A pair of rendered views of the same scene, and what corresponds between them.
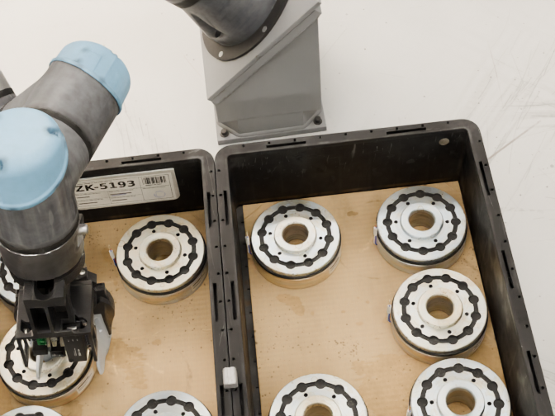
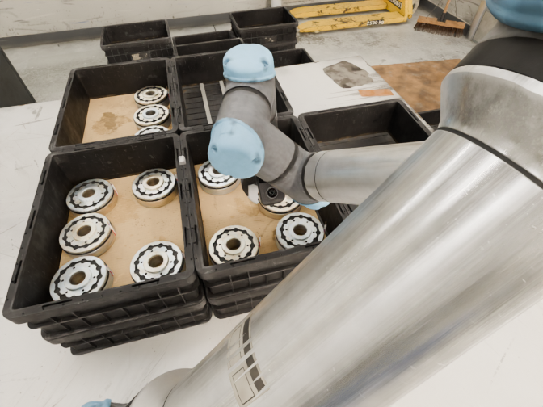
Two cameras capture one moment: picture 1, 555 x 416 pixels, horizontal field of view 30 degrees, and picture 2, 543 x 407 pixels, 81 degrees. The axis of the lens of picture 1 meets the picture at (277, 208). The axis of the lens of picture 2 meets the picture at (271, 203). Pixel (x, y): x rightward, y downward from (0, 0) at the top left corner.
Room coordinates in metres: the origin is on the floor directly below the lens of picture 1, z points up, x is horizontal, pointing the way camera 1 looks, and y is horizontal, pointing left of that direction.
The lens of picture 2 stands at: (0.98, 0.13, 1.42)
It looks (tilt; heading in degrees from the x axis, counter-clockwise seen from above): 50 degrees down; 165
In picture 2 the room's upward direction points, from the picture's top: straight up
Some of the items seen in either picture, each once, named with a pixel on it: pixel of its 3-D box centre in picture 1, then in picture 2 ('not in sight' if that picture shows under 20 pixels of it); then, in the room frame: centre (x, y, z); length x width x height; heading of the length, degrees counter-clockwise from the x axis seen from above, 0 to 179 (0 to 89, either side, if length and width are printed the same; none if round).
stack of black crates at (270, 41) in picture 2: not in sight; (263, 52); (-1.22, 0.64, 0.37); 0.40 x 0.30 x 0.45; 92
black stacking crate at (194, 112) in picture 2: not in sight; (228, 101); (0.12, 0.21, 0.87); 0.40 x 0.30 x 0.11; 0
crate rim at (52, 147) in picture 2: not in sight; (119, 100); (0.12, -0.09, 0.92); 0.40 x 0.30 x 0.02; 0
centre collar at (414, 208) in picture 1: (421, 220); (77, 278); (0.63, -0.16, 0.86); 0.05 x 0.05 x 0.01
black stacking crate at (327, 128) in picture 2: not in sight; (377, 173); (0.52, 0.51, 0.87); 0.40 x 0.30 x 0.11; 0
